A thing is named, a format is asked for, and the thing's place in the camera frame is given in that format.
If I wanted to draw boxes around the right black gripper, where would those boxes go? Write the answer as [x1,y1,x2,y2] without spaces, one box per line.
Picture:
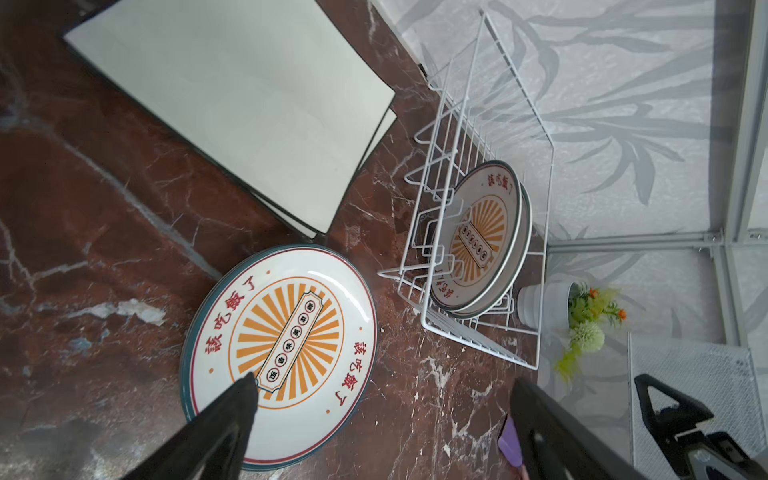
[634,374,767,479]

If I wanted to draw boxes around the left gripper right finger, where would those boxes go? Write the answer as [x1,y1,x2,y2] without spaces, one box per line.
[510,378,643,480]

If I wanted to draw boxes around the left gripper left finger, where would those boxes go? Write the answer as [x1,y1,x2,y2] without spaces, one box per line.
[125,372,258,479]

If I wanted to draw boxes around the round white plate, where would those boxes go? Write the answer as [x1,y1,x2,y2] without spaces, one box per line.
[451,185,533,319]
[430,160,522,312]
[194,259,378,471]
[178,243,337,421]

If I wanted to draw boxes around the square white plate black rim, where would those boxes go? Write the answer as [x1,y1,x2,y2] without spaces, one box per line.
[251,108,397,240]

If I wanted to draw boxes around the white pot artificial flowers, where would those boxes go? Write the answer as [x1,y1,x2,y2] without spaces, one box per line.
[517,281,628,382]

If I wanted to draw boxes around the purple scoop pink handle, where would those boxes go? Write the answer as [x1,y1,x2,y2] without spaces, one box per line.
[497,415,529,480]

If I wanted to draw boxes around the white mesh wall basket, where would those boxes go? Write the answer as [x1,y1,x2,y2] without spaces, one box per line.
[628,334,767,479]

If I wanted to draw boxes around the white wire dish rack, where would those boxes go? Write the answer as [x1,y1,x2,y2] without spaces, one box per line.
[381,10,555,370]

